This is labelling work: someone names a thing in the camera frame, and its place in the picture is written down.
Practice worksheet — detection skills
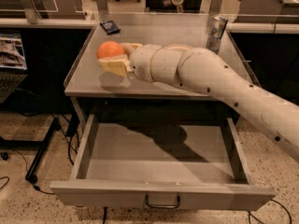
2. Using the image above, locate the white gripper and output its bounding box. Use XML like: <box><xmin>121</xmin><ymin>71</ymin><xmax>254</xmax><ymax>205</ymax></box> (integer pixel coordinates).
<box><xmin>98</xmin><ymin>43</ymin><xmax>162</xmax><ymax>83</ymax></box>

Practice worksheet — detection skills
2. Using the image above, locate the orange fruit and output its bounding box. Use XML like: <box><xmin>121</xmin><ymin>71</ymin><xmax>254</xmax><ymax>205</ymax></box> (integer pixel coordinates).
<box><xmin>96</xmin><ymin>41</ymin><xmax>125</xmax><ymax>59</ymax></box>

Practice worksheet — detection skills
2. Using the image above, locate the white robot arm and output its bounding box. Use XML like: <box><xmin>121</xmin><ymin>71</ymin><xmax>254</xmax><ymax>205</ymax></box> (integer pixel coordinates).
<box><xmin>96</xmin><ymin>41</ymin><xmax>299</xmax><ymax>161</ymax></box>

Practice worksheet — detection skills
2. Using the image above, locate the grey metal counter cabinet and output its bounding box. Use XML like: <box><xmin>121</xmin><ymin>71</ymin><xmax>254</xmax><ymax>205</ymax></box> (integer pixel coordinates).
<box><xmin>65</xmin><ymin>13</ymin><xmax>255</xmax><ymax>126</ymax></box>

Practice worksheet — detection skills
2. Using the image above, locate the grey open top drawer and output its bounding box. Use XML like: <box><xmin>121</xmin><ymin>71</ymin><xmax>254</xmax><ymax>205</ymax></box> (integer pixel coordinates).
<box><xmin>50</xmin><ymin>116</ymin><xmax>275</xmax><ymax>211</ymax></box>

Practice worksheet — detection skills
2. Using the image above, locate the dark blue snack packet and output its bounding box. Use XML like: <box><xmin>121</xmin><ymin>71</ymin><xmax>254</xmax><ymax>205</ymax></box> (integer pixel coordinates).
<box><xmin>100</xmin><ymin>21</ymin><xmax>121</xmax><ymax>35</ymax></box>

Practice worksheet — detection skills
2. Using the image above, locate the white bowl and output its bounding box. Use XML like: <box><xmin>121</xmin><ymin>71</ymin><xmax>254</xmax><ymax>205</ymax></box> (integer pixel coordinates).
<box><xmin>164</xmin><ymin>44</ymin><xmax>192</xmax><ymax>52</ymax></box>

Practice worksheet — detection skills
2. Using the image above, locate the silver drink can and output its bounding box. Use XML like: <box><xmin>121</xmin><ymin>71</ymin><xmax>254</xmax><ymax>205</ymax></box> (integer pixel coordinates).
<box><xmin>206</xmin><ymin>15</ymin><xmax>228</xmax><ymax>54</ymax></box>

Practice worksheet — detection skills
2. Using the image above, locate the laptop computer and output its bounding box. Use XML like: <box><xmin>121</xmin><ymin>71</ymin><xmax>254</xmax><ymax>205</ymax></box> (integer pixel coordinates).
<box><xmin>0</xmin><ymin>30</ymin><xmax>27</xmax><ymax>104</ymax></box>

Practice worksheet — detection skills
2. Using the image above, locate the black stand frame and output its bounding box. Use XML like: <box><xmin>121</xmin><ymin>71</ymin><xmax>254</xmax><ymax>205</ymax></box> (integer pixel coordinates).
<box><xmin>0</xmin><ymin>118</ymin><xmax>61</xmax><ymax>184</ymax></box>

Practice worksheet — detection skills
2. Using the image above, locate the black floor cable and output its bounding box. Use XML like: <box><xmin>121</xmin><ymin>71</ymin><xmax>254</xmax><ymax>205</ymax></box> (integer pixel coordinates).
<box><xmin>50</xmin><ymin>114</ymin><xmax>81</xmax><ymax>166</ymax></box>

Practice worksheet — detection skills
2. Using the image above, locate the white horizontal rail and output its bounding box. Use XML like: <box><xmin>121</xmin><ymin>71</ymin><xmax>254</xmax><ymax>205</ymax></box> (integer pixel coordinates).
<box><xmin>0</xmin><ymin>18</ymin><xmax>98</xmax><ymax>29</ymax></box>

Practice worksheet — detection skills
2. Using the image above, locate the metal drawer handle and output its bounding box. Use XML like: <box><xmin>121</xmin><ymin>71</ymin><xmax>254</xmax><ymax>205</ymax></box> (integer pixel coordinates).
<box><xmin>145</xmin><ymin>194</ymin><xmax>181</xmax><ymax>209</ymax></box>

